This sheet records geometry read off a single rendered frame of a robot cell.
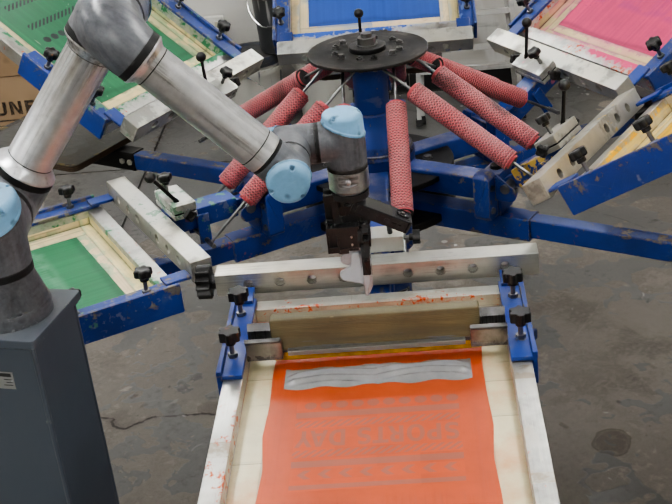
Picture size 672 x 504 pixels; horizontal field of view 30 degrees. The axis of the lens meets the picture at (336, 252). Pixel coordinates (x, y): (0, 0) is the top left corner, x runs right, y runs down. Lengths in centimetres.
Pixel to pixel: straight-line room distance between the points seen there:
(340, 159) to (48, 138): 52
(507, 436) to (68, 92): 97
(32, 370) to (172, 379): 209
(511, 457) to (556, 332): 222
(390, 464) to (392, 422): 12
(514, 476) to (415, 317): 43
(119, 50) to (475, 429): 90
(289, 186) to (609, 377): 221
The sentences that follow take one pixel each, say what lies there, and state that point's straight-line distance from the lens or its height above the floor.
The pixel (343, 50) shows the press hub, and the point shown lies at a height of 131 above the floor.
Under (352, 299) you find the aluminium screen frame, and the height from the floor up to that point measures 99.
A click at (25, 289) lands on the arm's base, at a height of 126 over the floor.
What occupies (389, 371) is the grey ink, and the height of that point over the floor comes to 96.
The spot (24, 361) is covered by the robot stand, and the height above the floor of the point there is 115.
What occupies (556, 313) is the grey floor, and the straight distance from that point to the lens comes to 449.
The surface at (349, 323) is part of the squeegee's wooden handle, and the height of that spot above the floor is 104.
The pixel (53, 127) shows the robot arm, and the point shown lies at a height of 151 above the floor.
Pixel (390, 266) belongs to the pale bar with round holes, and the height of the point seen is 103.
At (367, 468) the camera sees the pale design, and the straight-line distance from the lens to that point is 218.
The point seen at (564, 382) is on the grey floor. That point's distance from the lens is 412.
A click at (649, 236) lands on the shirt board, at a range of 296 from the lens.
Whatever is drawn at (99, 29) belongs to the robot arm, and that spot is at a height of 171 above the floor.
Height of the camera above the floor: 226
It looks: 27 degrees down
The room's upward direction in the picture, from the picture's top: 6 degrees counter-clockwise
